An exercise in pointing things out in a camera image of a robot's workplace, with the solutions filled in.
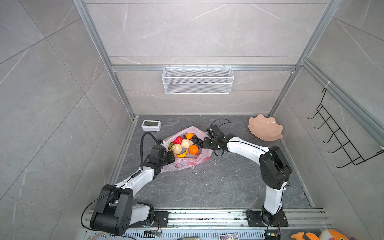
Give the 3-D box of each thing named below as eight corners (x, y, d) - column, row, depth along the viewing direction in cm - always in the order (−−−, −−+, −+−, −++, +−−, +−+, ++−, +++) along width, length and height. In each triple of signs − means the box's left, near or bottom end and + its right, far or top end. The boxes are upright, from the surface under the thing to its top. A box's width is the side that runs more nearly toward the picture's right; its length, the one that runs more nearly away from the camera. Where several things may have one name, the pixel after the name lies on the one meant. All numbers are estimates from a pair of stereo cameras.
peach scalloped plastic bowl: (264, 146, 104) (267, 142, 99) (244, 123, 117) (246, 119, 113) (286, 137, 109) (289, 133, 105) (264, 116, 123) (266, 111, 118)
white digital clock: (142, 132, 112) (140, 128, 108) (144, 124, 117) (142, 120, 113) (160, 132, 112) (159, 128, 108) (161, 124, 117) (160, 120, 113)
